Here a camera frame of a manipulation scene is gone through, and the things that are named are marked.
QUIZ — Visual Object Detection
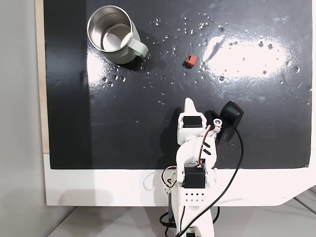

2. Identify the pale green steel-lined mug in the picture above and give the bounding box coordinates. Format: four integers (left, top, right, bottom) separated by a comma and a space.
86, 6, 149, 65

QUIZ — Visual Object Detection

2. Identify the small red cube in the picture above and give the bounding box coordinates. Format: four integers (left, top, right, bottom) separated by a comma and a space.
185, 54, 199, 70

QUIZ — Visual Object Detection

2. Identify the light wooden board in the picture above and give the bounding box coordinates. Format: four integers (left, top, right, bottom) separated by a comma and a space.
35, 0, 51, 155

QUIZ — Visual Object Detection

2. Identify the black oval camera box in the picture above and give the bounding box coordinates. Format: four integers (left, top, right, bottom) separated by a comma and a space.
211, 100, 245, 147

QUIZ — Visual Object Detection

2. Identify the black glossy table mat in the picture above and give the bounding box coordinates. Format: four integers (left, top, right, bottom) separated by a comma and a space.
43, 0, 312, 170

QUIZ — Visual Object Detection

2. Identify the white round camera mount knob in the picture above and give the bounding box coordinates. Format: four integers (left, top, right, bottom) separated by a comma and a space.
212, 118, 223, 134

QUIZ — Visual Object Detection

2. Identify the grey metal frame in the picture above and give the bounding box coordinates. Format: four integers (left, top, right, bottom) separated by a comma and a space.
293, 185, 316, 214

